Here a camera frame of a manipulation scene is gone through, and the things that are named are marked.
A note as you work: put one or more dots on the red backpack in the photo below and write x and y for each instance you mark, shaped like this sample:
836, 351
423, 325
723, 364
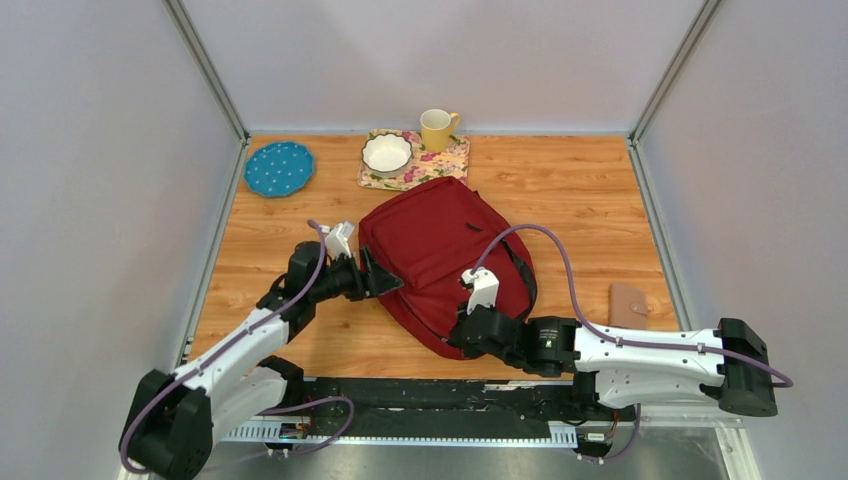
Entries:
428, 236

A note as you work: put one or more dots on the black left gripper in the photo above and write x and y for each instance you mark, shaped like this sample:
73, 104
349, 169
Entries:
379, 280

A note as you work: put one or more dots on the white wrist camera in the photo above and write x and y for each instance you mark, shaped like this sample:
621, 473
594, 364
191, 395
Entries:
337, 239
483, 286

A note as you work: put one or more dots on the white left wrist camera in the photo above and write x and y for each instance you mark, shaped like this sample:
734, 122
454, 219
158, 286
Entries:
337, 239

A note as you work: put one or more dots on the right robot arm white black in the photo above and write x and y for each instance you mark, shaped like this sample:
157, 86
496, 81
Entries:
618, 368

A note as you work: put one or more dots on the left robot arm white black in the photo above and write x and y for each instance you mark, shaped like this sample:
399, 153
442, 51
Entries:
176, 418

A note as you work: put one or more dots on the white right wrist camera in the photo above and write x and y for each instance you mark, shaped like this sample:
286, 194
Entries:
483, 286

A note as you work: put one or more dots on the brown leather wallet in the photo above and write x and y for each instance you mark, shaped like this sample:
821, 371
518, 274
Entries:
628, 307

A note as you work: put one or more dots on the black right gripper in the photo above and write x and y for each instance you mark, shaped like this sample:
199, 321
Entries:
468, 351

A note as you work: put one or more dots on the blue polka dot plate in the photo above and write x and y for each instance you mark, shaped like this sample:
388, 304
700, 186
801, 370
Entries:
279, 169

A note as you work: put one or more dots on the floral serving tray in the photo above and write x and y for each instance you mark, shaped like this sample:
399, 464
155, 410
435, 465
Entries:
423, 166

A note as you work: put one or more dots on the white scalloped bowl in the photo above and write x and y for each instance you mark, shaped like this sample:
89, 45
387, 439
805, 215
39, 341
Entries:
387, 155

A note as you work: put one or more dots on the yellow mug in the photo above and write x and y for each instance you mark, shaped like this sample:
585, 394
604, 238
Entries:
436, 127

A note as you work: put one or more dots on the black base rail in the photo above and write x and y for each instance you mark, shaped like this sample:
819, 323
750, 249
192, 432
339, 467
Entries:
450, 413

